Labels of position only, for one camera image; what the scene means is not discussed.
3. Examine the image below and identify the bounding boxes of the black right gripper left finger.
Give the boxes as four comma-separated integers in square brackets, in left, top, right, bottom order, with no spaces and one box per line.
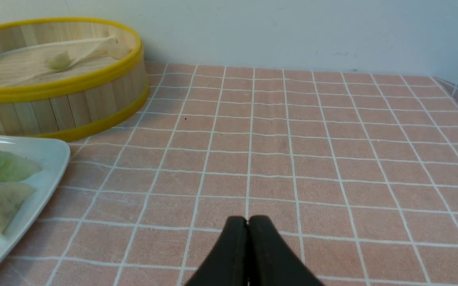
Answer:
[186,216,248,286]

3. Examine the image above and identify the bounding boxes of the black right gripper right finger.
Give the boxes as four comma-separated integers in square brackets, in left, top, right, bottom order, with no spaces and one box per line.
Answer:
[248,215,323,286]

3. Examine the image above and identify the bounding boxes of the pale steamed dumpling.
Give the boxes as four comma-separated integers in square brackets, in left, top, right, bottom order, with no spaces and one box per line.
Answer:
[0,182,36,237]

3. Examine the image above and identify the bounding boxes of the translucent green steamed dumpling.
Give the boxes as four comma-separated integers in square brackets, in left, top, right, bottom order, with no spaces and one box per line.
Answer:
[0,150,42,182]

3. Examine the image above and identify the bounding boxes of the white rectangular plate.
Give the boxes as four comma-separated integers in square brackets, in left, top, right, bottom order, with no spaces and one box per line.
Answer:
[0,135,70,263]

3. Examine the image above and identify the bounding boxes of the pink checkered tablecloth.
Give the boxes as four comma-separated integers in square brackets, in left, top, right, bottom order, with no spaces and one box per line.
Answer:
[0,62,458,286]

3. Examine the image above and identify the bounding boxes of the bamboo steamer basket yellow rim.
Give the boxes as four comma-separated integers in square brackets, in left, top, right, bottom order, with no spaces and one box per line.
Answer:
[0,17,149,141]

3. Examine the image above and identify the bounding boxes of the white steamer liner paper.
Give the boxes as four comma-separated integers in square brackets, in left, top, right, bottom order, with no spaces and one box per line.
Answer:
[0,36,132,87]

